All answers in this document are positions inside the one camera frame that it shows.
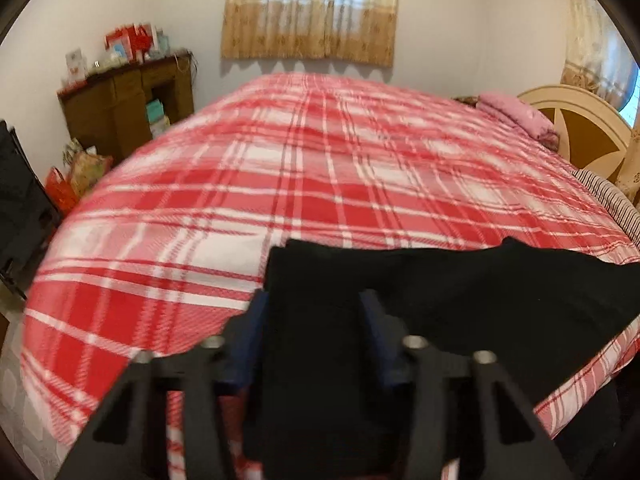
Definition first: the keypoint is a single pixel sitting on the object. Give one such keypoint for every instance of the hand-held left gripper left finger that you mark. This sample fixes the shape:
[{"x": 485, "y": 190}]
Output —
[{"x": 250, "y": 325}]

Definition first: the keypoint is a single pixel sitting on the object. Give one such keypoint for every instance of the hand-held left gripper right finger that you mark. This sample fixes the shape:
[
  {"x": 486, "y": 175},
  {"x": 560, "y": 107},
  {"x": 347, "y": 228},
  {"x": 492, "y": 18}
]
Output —
[{"x": 374, "y": 317}]

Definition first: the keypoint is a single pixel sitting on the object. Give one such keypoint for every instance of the black pants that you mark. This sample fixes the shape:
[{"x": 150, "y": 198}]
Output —
[{"x": 450, "y": 300}]

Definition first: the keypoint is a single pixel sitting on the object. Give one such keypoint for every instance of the red plaid blanket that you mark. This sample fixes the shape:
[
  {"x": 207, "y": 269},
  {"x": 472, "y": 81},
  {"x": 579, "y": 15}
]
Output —
[{"x": 250, "y": 185}]

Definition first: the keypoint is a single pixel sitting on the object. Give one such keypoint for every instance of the floral gift bag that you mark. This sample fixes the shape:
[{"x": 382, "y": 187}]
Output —
[{"x": 87, "y": 170}]

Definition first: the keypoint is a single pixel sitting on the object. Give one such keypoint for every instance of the teal boxes in cabinet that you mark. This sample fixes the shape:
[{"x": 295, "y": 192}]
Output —
[{"x": 157, "y": 117}]

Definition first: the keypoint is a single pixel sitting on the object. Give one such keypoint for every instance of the red bag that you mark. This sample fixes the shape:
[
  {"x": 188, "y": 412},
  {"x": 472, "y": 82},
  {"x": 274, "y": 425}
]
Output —
[{"x": 62, "y": 192}]

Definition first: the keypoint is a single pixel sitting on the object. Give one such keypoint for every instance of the pink folded blanket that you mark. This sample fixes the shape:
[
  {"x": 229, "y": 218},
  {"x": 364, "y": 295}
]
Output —
[{"x": 515, "y": 112}]

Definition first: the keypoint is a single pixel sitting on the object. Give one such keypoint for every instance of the black chair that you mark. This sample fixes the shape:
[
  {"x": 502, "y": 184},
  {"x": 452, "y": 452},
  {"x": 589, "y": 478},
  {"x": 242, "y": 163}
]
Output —
[{"x": 20, "y": 200}]

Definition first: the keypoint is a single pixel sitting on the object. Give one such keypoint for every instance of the brown wooden cabinet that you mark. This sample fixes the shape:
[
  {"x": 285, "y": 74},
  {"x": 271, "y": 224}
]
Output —
[{"x": 100, "y": 110}]

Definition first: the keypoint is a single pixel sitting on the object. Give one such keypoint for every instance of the striped pillow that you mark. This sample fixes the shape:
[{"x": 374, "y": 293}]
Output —
[{"x": 615, "y": 205}]

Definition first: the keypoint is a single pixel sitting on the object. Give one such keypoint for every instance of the cream and brown headboard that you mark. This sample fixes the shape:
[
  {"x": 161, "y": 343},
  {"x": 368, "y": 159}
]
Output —
[{"x": 545, "y": 95}]

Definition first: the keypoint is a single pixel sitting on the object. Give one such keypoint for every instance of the pale blue box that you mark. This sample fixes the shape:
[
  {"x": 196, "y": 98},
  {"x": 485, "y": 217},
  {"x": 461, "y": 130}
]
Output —
[{"x": 161, "y": 40}]

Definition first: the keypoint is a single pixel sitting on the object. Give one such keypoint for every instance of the beige floral window curtain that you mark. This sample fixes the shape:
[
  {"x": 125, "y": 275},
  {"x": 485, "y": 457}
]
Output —
[{"x": 310, "y": 25}]

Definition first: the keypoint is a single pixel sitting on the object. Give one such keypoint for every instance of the red gift box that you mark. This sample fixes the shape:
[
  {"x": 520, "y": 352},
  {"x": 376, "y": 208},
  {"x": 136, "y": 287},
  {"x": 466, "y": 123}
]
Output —
[{"x": 127, "y": 42}]

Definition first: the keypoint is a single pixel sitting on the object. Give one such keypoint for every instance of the white card box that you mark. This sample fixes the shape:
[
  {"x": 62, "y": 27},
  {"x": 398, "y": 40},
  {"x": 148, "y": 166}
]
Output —
[{"x": 76, "y": 66}]

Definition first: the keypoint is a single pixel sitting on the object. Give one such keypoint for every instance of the cream sheer curtain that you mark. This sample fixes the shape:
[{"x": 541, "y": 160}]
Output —
[{"x": 585, "y": 35}]

